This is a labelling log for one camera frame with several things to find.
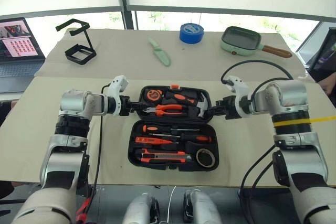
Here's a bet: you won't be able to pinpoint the silver black rounded robot part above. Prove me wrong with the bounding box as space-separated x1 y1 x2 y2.
183 189 224 224
122 192 160 224

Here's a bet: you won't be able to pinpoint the blue tape roll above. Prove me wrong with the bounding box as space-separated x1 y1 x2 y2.
179 23 205 44

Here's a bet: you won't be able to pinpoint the black electrical tape roll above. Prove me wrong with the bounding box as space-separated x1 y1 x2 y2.
196 147 217 168

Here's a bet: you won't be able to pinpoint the orange black utility knife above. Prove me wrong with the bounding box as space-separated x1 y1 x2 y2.
135 147 193 164

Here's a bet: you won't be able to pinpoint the dark window frame post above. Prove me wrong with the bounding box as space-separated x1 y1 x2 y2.
113 0 138 30

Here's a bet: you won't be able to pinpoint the thin white wire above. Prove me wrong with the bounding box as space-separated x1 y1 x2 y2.
167 186 177 224

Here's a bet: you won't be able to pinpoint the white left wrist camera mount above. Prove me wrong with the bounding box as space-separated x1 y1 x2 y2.
108 74 130 118

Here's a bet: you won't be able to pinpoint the beige table cover sheet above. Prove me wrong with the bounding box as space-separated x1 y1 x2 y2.
0 76 336 187
33 28 316 84

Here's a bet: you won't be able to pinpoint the orange black tape measure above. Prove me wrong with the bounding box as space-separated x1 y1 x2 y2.
145 89 165 103

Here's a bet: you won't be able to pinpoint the orange handled pliers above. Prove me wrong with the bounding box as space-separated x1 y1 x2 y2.
142 103 188 117

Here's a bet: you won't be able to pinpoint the black computer with purple lights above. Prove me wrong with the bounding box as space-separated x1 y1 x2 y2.
296 20 336 83

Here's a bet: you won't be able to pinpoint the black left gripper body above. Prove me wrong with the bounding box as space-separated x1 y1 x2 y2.
119 95 135 117

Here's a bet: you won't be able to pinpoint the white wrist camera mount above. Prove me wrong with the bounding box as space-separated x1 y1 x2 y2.
108 74 130 118
225 75 250 119

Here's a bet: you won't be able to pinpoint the mint green electric pan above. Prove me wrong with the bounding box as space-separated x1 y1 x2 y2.
219 26 293 59

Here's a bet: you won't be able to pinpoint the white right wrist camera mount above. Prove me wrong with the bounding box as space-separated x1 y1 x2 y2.
225 75 250 119

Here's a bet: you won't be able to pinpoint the mint green sheathed knife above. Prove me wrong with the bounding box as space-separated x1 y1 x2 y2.
146 37 172 67

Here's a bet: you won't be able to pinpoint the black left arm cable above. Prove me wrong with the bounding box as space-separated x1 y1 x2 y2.
89 84 110 201

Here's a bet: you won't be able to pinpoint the dark clothed bystander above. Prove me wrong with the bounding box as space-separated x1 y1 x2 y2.
0 100 18 128

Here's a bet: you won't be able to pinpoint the black screwdriver orange oval inlay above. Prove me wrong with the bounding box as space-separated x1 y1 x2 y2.
149 132 213 144

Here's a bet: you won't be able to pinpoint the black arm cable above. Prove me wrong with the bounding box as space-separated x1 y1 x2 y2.
89 84 110 201
220 60 294 104

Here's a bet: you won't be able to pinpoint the black hanging cable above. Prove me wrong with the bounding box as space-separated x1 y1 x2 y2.
246 161 275 224
238 144 277 224

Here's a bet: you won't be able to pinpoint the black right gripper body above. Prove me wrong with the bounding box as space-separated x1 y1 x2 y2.
215 96 237 120

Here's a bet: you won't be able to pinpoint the open laptop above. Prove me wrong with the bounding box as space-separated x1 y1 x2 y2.
0 17 46 94

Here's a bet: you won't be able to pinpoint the orange capped black screwdriver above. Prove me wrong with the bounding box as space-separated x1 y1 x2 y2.
142 124 201 133

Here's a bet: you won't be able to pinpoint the red black cable bundle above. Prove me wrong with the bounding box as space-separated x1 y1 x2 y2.
75 195 93 224

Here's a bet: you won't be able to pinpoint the black wire frame stand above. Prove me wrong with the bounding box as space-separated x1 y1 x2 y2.
55 18 98 66

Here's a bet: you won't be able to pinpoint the bystander person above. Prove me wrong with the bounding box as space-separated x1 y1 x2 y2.
318 70 336 96

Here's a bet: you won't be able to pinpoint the claw hammer black orange handle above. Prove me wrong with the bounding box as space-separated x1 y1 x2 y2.
163 90 210 119

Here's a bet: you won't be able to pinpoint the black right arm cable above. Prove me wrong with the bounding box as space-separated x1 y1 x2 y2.
220 60 294 104

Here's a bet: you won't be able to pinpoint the black plastic tool case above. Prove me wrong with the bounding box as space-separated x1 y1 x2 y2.
127 84 220 173

